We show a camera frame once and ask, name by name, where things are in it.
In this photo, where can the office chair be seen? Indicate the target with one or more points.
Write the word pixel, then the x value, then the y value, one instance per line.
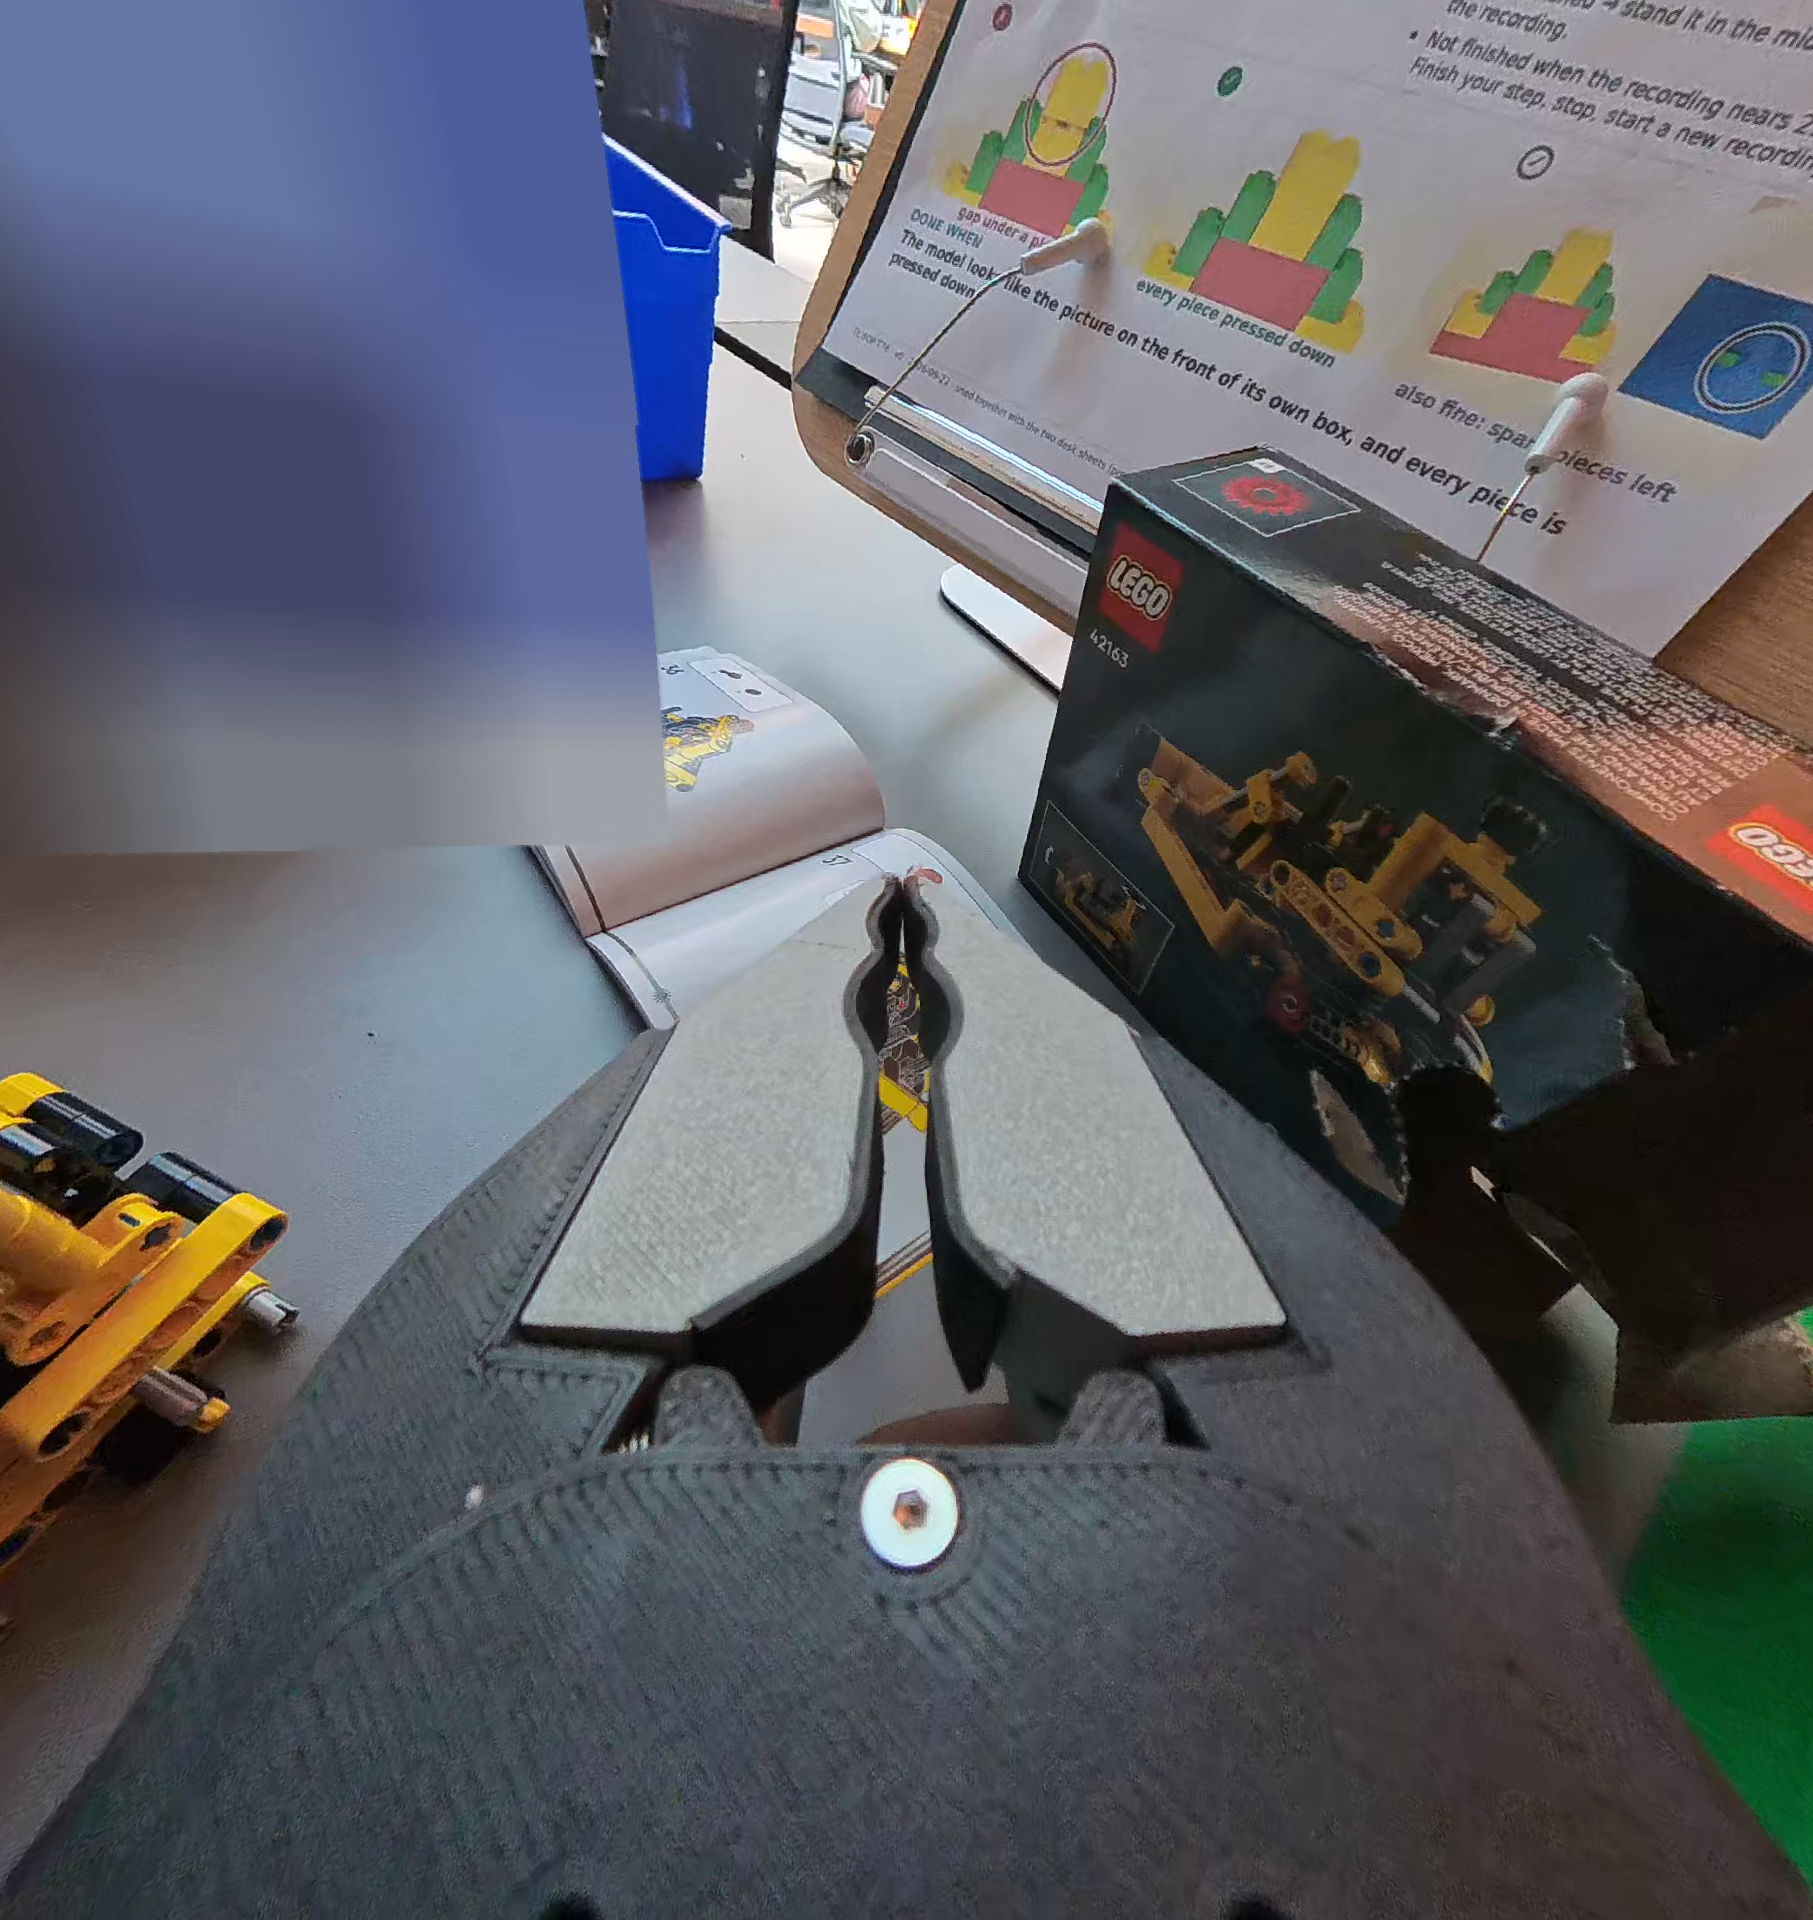
pixel 823 105

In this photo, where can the instruction sheet on stand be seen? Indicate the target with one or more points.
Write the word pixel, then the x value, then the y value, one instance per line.
pixel 1791 631

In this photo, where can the dark partition panel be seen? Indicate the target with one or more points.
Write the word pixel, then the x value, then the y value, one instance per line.
pixel 697 90

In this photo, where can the blue plastic bin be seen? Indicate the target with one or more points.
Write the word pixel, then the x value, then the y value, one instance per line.
pixel 673 331

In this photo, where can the yellow black lego bulldozer model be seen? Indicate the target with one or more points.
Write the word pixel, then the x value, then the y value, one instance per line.
pixel 81 1245

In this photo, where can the printed instruction sheet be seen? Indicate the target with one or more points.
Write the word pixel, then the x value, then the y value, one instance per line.
pixel 1296 121

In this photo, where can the lego instruction booklet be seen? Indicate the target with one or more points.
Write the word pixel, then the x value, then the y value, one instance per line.
pixel 787 781

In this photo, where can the green mat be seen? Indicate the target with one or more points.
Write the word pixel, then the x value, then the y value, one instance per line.
pixel 1775 1575

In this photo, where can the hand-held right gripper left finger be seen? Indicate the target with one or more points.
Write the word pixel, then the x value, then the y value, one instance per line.
pixel 697 1154

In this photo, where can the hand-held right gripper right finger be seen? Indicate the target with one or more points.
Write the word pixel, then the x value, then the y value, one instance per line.
pixel 1101 1154

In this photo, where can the dark lego set box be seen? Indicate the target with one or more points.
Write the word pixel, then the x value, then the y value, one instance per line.
pixel 1296 721

